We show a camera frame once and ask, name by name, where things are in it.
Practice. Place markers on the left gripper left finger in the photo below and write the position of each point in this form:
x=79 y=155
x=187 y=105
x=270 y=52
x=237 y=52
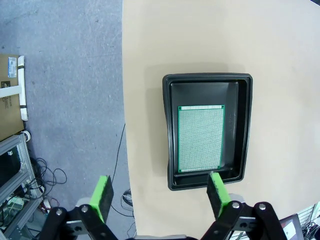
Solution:
x=100 y=200

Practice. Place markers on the white slatted robot stand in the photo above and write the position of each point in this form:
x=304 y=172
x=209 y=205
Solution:
x=312 y=215

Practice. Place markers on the aluminium equipment frame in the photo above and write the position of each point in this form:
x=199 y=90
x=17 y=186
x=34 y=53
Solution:
x=22 y=150

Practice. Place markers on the large black ESD tray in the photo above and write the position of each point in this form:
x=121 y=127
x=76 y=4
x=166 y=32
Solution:
x=235 y=125

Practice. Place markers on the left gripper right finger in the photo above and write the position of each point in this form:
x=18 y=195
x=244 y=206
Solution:
x=220 y=197

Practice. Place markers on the green perforated circuit board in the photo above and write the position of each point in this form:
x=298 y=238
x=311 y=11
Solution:
x=200 y=140

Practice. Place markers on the brown cardboard box with label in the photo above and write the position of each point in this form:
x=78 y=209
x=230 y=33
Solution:
x=10 y=112

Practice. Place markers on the black tablet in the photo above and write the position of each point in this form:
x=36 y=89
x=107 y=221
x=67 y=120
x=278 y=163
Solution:
x=291 y=227

